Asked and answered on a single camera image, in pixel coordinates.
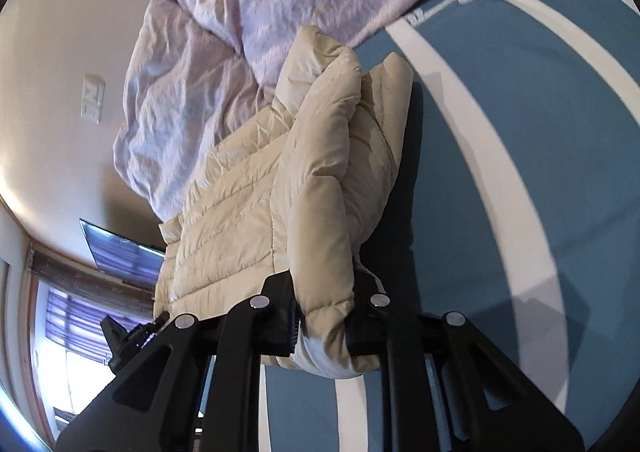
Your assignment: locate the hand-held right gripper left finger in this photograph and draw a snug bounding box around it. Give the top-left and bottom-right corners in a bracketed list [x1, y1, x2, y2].
[54, 271, 301, 452]

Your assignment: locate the cream puffer jacket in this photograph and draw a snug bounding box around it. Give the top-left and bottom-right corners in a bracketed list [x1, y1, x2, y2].
[152, 24, 416, 380]

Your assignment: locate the purple curtain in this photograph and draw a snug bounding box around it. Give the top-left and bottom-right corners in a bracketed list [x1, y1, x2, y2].
[42, 282, 157, 368]

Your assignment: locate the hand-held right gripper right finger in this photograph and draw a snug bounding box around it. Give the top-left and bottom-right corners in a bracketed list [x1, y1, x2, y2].
[346, 274, 586, 452]

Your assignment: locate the window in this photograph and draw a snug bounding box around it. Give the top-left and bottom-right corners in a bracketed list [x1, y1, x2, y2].
[34, 346, 117, 419]

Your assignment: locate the brown curtain valance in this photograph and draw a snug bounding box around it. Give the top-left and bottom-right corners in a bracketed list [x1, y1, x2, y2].
[27, 241, 161, 298]

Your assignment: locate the black television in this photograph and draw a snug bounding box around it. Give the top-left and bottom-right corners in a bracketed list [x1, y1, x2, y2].
[80, 218, 167, 289]

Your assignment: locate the bed with blue striped sheet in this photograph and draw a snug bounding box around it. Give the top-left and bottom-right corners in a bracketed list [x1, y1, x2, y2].
[260, 0, 640, 452]

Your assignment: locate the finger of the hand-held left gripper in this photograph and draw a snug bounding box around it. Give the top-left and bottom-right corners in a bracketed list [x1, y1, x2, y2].
[100, 311, 171, 375]

